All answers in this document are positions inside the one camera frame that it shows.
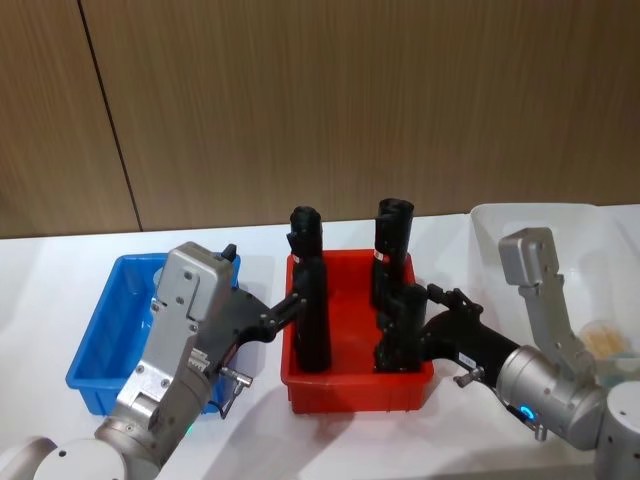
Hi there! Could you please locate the white translucent plastic bin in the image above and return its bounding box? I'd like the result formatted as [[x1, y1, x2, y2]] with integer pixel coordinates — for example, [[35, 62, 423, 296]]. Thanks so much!
[[468, 202, 640, 396]]

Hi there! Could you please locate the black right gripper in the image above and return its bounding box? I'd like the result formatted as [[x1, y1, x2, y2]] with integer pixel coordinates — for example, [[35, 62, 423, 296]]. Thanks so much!
[[421, 282, 522, 387]]

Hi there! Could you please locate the blue plastic bin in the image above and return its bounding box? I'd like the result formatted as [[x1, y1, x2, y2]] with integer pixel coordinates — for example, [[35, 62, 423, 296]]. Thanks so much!
[[66, 252, 242, 419]]

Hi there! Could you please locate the clear bag of yellow pieces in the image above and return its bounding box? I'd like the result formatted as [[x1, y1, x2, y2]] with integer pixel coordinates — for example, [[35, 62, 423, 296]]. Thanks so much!
[[578, 318, 634, 359]]

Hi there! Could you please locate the black cylindrical part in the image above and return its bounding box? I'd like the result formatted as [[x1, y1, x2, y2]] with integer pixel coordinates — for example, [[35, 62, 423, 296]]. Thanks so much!
[[373, 283, 430, 374], [291, 255, 334, 374], [370, 197, 416, 307], [286, 204, 324, 265]]

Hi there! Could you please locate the red plastic bin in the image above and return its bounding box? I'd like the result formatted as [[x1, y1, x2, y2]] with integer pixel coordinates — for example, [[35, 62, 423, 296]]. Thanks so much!
[[279, 248, 435, 416]]

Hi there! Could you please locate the thin dark left gripper cable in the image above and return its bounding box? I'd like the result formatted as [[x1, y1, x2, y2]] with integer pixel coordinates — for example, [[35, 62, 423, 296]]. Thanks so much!
[[215, 366, 254, 421]]

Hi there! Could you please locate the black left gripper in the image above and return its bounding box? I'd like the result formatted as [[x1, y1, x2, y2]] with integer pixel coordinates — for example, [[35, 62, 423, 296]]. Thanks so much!
[[193, 244, 309, 375]]

